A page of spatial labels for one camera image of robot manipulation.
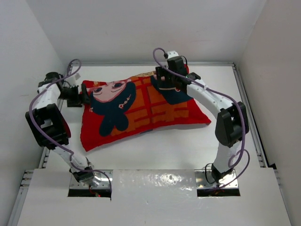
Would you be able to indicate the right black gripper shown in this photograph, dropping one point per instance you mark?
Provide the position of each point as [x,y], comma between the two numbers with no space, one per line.
[162,72]

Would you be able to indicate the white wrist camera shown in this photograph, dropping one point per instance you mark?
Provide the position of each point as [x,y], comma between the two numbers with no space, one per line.
[72,80]
[170,54]

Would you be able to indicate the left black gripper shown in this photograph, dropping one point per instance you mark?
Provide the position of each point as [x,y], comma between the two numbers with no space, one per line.
[82,98]

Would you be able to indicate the red patterned pillowcase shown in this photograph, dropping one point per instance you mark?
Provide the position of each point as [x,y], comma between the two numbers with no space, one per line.
[124,108]

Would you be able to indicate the aluminium table frame rail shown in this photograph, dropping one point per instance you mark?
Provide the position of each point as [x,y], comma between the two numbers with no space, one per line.
[173,148]

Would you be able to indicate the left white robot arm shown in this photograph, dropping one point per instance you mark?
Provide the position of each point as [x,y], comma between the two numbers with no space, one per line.
[46,116]

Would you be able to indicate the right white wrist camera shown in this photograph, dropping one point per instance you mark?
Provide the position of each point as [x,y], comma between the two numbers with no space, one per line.
[170,54]

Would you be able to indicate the white front cover board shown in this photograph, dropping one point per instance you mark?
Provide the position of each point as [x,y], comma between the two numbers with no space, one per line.
[154,198]

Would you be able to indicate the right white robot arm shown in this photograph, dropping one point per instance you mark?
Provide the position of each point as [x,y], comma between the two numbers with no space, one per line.
[231,117]

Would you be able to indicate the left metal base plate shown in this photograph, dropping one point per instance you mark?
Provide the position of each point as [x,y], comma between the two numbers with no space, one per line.
[97,180]

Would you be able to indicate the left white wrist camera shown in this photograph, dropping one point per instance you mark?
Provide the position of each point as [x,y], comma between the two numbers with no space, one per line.
[72,80]

